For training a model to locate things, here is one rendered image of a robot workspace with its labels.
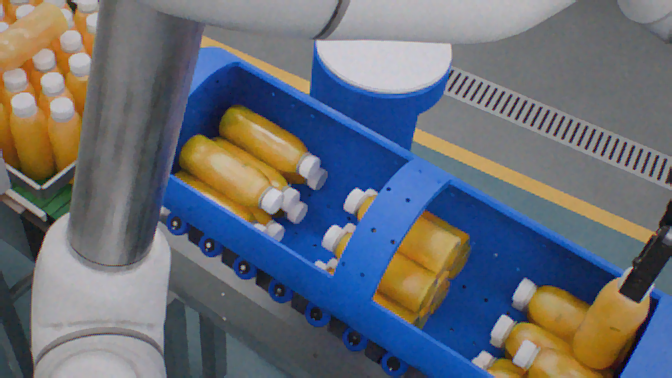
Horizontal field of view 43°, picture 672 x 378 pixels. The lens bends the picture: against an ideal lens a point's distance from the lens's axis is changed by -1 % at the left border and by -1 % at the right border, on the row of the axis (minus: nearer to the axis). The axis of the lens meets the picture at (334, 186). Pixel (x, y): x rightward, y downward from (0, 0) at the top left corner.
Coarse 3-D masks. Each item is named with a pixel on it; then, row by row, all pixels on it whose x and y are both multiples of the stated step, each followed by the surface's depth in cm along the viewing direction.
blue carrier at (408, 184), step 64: (192, 128) 150; (320, 128) 149; (192, 192) 133; (320, 192) 153; (384, 192) 123; (448, 192) 140; (256, 256) 132; (320, 256) 149; (384, 256) 120; (512, 256) 140; (576, 256) 131; (384, 320) 123; (448, 320) 143; (512, 320) 141
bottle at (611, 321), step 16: (608, 288) 112; (592, 304) 116; (608, 304) 111; (624, 304) 109; (640, 304) 109; (592, 320) 115; (608, 320) 112; (624, 320) 110; (640, 320) 111; (576, 336) 120; (592, 336) 116; (608, 336) 114; (624, 336) 113; (576, 352) 120; (592, 352) 118; (608, 352) 116
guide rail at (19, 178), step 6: (6, 168) 152; (12, 168) 152; (12, 174) 152; (18, 174) 151; (18, 180) 152; (24, 180) 151; (30, 180) 151; (24, 186) 152; (30, 186) 151; (36, 186) 150; (30, 192) 152; (36, 192) 151; (42, 192) 151; (42, 198) 152
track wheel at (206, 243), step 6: (204, 234) 147; (204, 240) 147; (210, 240) 147; (204, 246) 147; (210, 246) 147; (216, 246) 146; (222, 246) 147; (204, 252) 147; (210, 252) 147; (216, 252) 146
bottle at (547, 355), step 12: (552, 348) 122; (540, 360) 120; (552, 360) 120; (564, 360) 119; (576, 360) 120; (540, 372) 120; (552, 372) 119; (564, 372) 118; (576, 372) 118; (588, 372) 119
